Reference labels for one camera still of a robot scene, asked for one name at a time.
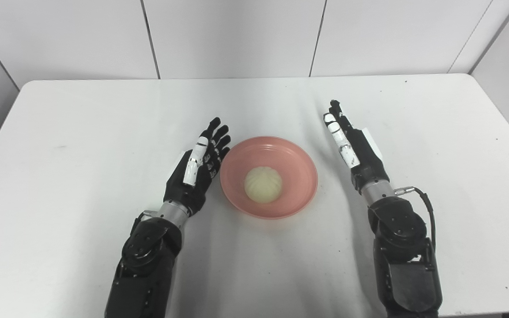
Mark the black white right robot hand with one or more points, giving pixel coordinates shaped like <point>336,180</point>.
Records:
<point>369,170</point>

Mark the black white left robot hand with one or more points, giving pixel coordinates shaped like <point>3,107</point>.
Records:
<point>184,194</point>

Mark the pink round plate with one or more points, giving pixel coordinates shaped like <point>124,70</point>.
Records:
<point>294,176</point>

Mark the cream steamed bun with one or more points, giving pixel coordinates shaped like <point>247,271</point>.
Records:
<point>263,185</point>

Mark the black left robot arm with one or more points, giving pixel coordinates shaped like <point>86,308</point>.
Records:
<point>148,260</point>

